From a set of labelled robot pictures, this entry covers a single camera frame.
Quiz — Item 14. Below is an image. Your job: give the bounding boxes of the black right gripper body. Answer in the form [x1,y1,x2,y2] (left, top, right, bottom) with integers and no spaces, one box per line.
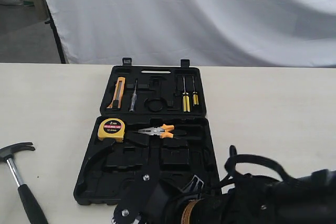
[146,182,231,223]

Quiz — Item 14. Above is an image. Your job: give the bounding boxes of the black plastic tool case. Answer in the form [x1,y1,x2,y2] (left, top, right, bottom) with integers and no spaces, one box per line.
[73,58,219,205]

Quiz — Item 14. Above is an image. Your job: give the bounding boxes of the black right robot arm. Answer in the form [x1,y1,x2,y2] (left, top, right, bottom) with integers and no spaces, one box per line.
[154,169,335,223]

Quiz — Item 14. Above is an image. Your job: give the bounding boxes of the yellow 2m tape measure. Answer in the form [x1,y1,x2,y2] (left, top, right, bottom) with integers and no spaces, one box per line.
[97,118,125,143]

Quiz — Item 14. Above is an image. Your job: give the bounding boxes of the long yellow black screwdriver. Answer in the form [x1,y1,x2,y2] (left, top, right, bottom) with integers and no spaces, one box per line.
[182,76,190,112]

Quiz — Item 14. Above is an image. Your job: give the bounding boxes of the short yellow black screwdriver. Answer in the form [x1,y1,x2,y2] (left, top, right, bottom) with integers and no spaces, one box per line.
[192,76,199,106]

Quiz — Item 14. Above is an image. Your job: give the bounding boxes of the clear voltage tester screwdriver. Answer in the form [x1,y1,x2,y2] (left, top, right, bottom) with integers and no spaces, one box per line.
[129,79,138,112]

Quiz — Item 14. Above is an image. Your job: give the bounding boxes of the yellow utility knife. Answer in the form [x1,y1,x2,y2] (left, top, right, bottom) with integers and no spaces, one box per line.
[107,77,125,109]

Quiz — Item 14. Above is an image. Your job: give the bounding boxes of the steel claw hammer black grip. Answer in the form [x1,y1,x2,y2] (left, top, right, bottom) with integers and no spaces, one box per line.
[1,142,48,224]

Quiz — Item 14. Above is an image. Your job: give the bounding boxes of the white backdrop cloth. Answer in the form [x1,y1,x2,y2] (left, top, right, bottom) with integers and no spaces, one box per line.
[46,0,335,67]

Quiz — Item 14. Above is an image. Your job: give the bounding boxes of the black backdrop stand pole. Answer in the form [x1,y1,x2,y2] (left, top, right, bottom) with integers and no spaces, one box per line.
[45,1,67,64]

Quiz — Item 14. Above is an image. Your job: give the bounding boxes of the orange handled combination pliers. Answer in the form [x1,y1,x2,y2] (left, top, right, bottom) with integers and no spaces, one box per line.
[132,124,187,139]

